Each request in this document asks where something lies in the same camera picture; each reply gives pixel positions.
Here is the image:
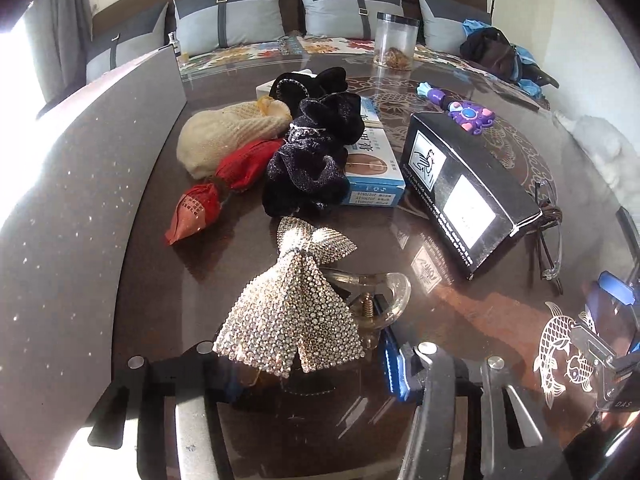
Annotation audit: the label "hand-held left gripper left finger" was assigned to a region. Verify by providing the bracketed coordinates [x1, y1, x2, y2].
[87, 341, 261, 480]

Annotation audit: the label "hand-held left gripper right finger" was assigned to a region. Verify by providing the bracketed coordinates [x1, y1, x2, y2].
[381, 332, 546, 480]

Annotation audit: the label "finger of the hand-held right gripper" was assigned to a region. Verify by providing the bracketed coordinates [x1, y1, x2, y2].
[570, 317, 622, 377]
[597, 270, 640, 308]

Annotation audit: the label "rhinestone bow hair clip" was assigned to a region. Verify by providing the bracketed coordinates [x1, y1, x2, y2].
[212, 216, 412, 376]

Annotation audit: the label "rimless eyeglasses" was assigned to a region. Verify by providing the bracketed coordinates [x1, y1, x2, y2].
[529, 180, 566, 282]

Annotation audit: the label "black cardboard box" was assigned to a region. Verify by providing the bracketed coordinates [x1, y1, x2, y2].
[400, 111, 543, 281]

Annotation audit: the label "red tied pouch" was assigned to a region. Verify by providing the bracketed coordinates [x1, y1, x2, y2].
[165, 138, 286, 246]

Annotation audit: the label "blue medicine box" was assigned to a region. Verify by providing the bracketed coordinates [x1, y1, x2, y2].
[340, 96, 407, 207]

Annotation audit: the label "black velvet scrunchie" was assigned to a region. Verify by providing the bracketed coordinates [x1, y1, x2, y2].
[264, 139, 351, 218]
[289, 92, 363, 150]

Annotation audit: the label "purple octopus toy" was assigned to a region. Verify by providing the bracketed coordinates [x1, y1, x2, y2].
[447, 101, 496, 137]

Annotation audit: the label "dark bag with blue cloth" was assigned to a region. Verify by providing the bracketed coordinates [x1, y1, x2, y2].
[462, 19, 551, 98]

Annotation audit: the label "grey speckled panel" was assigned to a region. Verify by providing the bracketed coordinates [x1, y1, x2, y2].
[0, 47, 188, 461]

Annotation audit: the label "cream knitted pouch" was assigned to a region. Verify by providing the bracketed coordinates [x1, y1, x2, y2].
[176, 100, 293, 181]

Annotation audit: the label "dark clothing pile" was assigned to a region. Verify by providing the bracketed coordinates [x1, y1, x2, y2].
[460, 27, 561, 88]

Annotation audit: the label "purple and blue toy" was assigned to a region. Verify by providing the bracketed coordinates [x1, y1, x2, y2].
[416, 81, 458, 109]

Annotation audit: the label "grey two-tone pillow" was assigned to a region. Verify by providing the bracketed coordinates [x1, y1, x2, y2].
[293, 0, 403, 41]
[172, 0, 285, 58]
[416, 0, 488, 56]
[85, 1, 171, 85]

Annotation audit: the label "clear jar with black lid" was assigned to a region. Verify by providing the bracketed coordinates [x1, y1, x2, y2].
[372, 11, 421, 71]

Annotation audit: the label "floral seat cushion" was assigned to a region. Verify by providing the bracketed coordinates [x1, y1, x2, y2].
[177, 35, 501, 80]

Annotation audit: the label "grey curtain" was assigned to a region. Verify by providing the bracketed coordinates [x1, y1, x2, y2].
[20, 0, 93, 106]

